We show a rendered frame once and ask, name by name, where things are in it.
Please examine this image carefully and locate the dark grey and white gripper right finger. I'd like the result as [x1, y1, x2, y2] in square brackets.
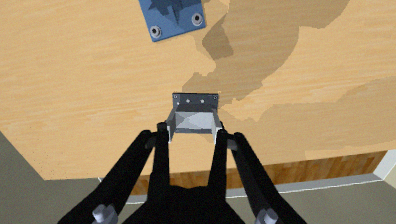
[199, 109, 307, 224]

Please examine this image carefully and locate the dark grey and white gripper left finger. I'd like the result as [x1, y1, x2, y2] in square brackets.
[57, 107, 177, 224]

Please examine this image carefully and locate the grey slotted metal block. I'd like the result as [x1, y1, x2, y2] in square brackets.
[175, 104, 213, 129]

